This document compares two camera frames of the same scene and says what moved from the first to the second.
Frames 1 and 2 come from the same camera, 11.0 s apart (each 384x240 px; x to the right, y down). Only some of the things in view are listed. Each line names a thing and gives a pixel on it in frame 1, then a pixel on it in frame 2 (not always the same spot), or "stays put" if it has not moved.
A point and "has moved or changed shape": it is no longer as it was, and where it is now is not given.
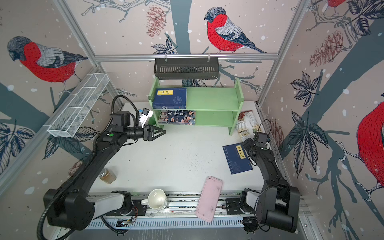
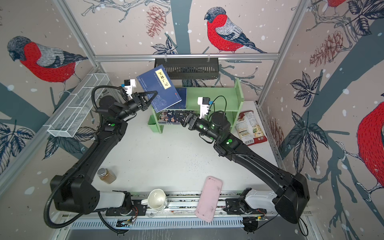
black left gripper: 148,132 → 139,101
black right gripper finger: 250,146 → 184,121
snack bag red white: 246,125 stays put
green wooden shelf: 215,107 stays put
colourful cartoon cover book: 176,117 stays put
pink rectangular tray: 208,200 stays put
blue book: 238,159 has moved or changed shape
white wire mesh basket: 70,120 stays put
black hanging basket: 186,68 stays put
